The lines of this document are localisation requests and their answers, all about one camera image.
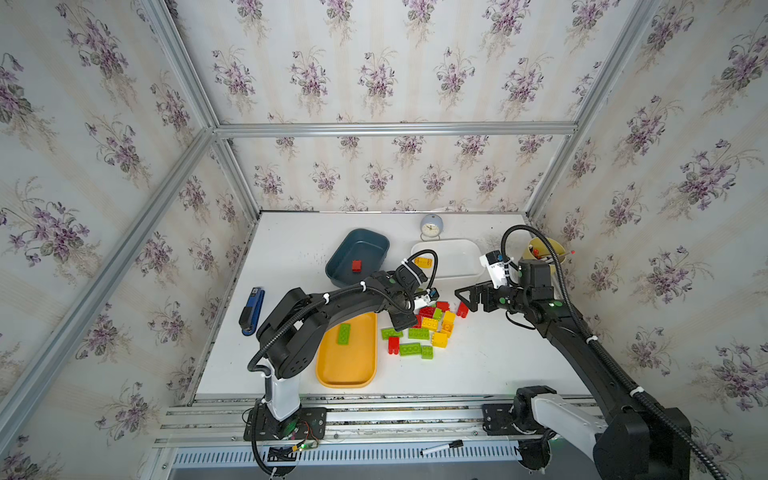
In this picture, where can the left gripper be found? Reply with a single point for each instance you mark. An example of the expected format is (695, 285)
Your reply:
(405, 306)

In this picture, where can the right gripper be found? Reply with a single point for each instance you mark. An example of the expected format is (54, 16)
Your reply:
(489, 297)

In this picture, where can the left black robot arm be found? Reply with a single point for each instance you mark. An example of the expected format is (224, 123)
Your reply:
(290, 336)

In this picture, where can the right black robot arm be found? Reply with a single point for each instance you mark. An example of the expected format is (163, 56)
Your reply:
(634, 436)

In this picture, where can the white plastic bin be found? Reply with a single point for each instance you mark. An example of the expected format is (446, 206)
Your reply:
(457, 258)

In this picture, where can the yellow lego brick pile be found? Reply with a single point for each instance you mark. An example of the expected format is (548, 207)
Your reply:
(439, 339)

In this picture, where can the dark teal plastic bin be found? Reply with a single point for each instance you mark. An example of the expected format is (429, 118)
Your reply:
(359, 244)

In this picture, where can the light blue desk clock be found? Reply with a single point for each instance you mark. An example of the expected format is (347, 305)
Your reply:
(431, 227)

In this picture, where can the small green lego brick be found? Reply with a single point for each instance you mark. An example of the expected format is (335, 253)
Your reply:
(427, 352)

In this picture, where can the yellow pen cup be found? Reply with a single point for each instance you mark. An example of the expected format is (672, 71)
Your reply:
(537, 250)

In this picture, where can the yellow plastic tray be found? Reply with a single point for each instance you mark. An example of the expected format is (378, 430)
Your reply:
(352, 366)

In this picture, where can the black marker pen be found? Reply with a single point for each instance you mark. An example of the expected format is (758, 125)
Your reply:
(440, 448)

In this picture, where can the blue stapler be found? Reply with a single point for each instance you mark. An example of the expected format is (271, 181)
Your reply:
(250, 314)

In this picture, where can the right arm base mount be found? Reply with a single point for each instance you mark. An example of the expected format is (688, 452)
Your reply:
(500, 419)

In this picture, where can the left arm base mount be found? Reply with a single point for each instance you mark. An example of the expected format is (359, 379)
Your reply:
(305, 424)

